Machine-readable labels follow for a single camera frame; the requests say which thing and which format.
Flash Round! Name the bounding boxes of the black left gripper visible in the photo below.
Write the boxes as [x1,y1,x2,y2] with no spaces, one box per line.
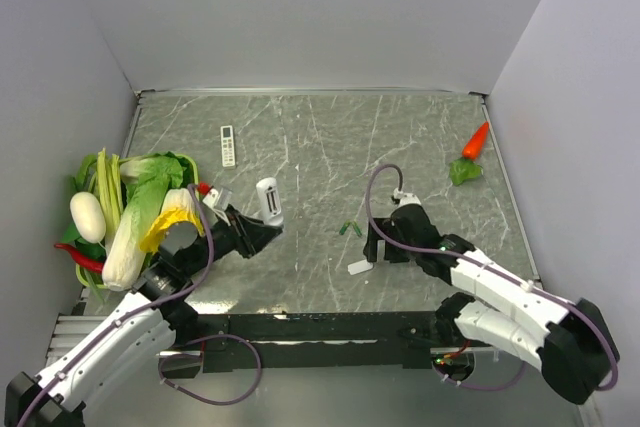
[182,202,281,276]

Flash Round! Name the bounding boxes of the white battery cover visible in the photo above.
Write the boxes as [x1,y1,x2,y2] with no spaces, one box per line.
[347,260,374,276]

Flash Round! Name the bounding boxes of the green battery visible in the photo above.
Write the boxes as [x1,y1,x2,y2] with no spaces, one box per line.
[351,221,363,237]
[339,221,352,235]

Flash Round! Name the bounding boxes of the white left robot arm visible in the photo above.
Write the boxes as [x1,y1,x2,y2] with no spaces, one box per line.
[4,207,284,426]

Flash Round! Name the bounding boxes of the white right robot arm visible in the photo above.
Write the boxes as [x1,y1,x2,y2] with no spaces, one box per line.
[365,204,620,405]

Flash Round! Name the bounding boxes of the small white remote control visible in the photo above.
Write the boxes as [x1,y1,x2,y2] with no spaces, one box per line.
[220,125,236,168]

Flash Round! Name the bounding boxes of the yellow green napa cabbage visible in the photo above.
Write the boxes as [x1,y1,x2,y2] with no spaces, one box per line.
[139,188,205,253]

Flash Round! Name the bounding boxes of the green plastic basket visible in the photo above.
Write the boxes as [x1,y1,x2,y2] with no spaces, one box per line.
[62,153,199,292]

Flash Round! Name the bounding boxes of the large green napa cabbage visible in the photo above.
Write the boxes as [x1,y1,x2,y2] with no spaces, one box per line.
[102,152,194,291]

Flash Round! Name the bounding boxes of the orange toy carrot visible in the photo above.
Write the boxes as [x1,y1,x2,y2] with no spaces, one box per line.
[462,122,490,161]

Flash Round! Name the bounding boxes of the pale green celery stalks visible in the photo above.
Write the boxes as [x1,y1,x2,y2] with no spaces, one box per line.
[96,148,124,240]

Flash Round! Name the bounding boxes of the red chili pepper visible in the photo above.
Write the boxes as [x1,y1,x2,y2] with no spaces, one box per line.
[54,243,104,274]

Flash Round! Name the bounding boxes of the white eggplant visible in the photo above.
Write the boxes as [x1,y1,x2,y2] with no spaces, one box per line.
[70,192,106,243]

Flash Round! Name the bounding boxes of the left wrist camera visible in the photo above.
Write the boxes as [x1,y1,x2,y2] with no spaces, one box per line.
[197,183,232,222]

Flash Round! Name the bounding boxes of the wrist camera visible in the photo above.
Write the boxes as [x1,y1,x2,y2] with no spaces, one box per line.
[391,188,421,207]
[197,183,232,222]

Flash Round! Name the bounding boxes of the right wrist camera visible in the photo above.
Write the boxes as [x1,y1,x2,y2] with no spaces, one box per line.
[391,188,421,207]

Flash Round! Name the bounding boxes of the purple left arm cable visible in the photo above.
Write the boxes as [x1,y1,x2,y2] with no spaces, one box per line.
[14,186,217,427]

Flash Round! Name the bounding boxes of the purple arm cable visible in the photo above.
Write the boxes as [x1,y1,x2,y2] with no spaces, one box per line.
[14,186,217,427]
[365,164,621,393]

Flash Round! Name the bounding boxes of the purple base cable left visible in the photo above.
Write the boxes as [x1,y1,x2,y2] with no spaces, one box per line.
[157,334,264,405]

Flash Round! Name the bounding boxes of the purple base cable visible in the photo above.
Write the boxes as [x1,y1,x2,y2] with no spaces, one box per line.
[434,341,527,392]
[157,334,264,405]

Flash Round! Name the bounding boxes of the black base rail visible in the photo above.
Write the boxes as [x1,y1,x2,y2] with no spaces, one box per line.
[172,311,465,373]

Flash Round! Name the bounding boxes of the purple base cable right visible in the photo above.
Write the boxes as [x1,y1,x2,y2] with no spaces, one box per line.
[434,341,527,392]

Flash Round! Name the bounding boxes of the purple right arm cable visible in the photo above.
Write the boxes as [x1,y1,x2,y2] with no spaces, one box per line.
[365,164,621,393]

